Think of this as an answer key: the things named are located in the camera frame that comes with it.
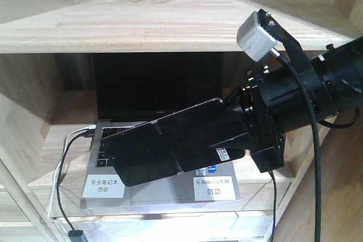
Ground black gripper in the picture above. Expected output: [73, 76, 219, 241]
[188, 67, 311, 173]

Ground black foldable phone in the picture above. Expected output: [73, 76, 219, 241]
[100, 98, 246, 186]

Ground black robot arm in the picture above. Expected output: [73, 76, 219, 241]
[188, 38, 362, 172]

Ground wooden desk shelf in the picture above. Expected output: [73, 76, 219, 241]
[1, 0, 362, 241]

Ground silver laptop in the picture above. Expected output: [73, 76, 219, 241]
[80, 52, 240, 211]

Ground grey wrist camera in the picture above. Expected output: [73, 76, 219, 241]
[237, 11, 278, 62]

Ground black braided cable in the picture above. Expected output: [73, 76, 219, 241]
[269, 48, 361, 242]

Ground white laptop cable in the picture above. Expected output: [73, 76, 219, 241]
[47, 124, 95, 220]

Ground black left laptop cable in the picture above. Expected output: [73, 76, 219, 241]
[56, 131, 94, 239]

